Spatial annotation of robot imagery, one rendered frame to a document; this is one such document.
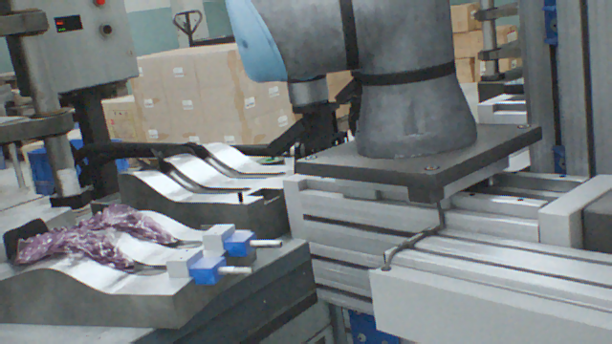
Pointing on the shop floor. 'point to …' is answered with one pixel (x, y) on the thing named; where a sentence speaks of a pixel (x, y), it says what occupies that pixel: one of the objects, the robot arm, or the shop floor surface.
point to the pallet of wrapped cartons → (207, 98)
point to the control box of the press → (84, 68)
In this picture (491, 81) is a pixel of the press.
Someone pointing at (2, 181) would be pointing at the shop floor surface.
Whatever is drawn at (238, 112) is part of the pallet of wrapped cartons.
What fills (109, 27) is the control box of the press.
